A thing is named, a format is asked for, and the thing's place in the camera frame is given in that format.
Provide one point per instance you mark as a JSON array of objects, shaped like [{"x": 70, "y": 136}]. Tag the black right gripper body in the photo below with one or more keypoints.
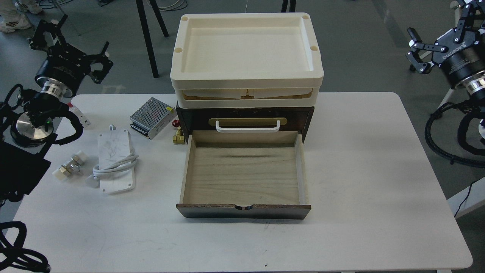
[{"x": 462, "y": 60}]

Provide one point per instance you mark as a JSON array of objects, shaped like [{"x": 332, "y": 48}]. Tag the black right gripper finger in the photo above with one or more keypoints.
[
  {"x": 416, "y": 46},
  {"x": 466, "y": 21}
]

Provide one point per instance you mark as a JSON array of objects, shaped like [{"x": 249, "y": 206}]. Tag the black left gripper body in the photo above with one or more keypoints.
[{"x": 63, "y": 71}]

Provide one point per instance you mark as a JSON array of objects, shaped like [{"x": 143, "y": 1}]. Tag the white power strip with cable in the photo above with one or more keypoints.
[{"x": 115, "y": 171}]

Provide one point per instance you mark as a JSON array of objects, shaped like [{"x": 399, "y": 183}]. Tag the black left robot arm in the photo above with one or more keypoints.
[{"x": 38, "y": 119}]

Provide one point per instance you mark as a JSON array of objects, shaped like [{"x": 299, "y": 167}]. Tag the person's white shoe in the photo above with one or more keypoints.
[{"x": 21, "y": 23}]

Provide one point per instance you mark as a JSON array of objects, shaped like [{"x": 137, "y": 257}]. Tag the white red circuit breaker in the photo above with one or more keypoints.
[{"x": 82, "y": 118}]

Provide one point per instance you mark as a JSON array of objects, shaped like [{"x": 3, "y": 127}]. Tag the metal mesh power supply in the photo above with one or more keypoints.
[{"x": 152, "y": 117}]

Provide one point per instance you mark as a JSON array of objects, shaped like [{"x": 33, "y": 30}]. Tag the metal fitting white caps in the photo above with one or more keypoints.
[{"x": 73, "y": 166}]

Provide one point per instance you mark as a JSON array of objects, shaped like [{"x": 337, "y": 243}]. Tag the cream plastic tray stack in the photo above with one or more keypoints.
[{"x": 246, "y": 60}]

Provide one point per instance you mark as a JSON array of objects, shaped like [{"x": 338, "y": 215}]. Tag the open wooden drawer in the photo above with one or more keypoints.
[{"x": 244, "y": 175}]

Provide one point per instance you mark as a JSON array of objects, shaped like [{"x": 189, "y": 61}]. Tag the brass valve red handle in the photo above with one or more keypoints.
[{"x": 179, "y": 137}]

